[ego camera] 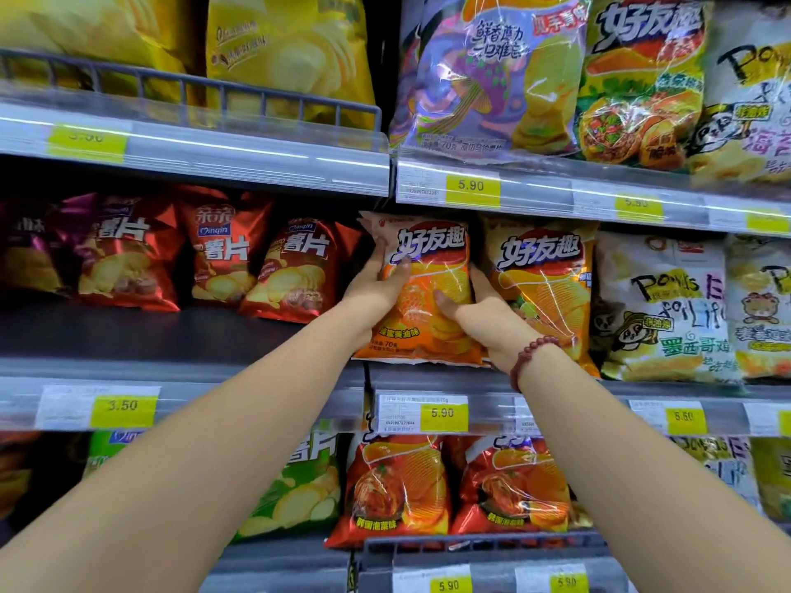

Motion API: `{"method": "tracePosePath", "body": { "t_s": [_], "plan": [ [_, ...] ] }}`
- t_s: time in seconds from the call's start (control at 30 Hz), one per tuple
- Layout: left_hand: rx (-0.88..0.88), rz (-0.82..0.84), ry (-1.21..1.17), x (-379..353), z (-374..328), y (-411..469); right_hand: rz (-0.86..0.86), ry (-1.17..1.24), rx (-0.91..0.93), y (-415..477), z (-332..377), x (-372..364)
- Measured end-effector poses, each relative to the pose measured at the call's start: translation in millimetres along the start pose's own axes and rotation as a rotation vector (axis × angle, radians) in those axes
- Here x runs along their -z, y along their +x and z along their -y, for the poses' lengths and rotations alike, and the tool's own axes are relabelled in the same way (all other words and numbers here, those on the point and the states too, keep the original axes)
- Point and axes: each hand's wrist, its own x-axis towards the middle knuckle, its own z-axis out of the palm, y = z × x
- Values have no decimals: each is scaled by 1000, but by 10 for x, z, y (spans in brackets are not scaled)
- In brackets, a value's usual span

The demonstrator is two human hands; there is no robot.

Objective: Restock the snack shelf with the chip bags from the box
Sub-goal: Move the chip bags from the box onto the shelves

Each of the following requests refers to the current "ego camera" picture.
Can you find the person's right hand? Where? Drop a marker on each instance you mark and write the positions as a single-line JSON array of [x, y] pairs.
[[491, 327]]

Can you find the person's left hand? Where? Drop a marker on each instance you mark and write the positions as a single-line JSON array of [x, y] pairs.
[[371, 290]]

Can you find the person's right thumb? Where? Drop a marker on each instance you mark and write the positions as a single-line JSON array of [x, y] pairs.
[[446, 302]]

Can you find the person's left thumb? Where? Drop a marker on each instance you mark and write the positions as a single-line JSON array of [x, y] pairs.
[[398, 271]]

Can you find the person's left forearm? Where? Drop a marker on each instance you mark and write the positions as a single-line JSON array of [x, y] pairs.
[[204, 444]]

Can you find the person's right forearm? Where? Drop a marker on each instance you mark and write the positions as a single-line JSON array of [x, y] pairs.
[[624, 475]]

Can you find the red foil chips bag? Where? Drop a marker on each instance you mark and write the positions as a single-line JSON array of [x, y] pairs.
[[127, 253], [219, 253], [296, 271]]

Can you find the orange and yellow chips bag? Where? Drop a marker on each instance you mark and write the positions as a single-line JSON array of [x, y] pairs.
[[547, 271]]

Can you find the yellow price label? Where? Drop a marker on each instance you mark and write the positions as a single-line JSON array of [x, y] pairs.
[[684, 419], [639, 208], [524, 419], [120, 410], [772, 421], [448, 583], [565, 581], [442, 416], [769, 223], [473, 191], [86, 143]]

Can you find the red kimchi print chips bag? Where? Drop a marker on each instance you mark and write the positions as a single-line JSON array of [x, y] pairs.
[[513, 487], [395, 487]]

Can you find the lilac mushroom print chips bag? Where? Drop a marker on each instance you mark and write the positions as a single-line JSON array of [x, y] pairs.
[[488, 80]]

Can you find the white panda print chips bag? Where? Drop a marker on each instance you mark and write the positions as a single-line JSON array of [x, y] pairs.
[[723, 466], [664, 302], [751, 104]]

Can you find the grey metal shelf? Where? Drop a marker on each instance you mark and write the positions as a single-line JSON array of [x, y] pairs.
[[154, 339]]

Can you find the green and orange chips bag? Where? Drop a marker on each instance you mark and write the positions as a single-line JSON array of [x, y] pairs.
[[642, 86]]

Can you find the white bear print chips bag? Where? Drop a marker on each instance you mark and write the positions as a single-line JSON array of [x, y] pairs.
[[760, 302]]

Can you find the purple foil chips bag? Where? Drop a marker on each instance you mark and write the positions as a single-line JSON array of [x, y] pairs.
[[31, 253]]

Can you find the yellow-green chips bag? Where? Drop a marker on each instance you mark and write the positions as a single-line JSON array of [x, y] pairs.
[[773, 475]]

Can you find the dark orange chips bag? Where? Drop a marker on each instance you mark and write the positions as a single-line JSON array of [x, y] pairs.
[[15, 475]]

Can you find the clear plastic shelf edge rail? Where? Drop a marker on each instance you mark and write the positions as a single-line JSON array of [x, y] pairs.
[[494, 413], [494, 580], [247, 157], [556, 191]]

